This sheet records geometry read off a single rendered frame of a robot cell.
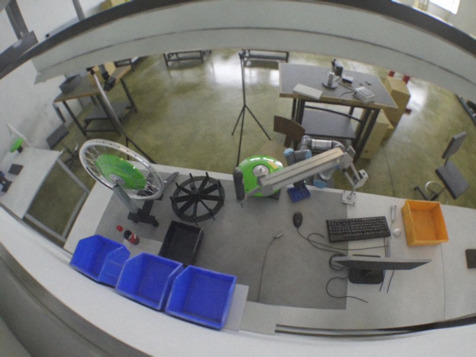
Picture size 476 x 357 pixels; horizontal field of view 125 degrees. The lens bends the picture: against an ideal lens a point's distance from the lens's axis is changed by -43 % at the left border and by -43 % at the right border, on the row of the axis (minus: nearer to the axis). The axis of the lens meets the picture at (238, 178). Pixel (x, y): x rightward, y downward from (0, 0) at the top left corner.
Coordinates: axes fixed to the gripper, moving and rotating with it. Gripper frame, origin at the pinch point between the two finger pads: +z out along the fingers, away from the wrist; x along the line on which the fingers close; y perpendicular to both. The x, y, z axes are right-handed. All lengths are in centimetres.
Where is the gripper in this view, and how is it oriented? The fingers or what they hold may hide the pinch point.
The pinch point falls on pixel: (303, 191)
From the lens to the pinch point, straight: 149.1
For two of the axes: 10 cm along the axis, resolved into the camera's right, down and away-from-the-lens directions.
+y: -6.0, -2.1, 7.7
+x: -6.9, 6.2, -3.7
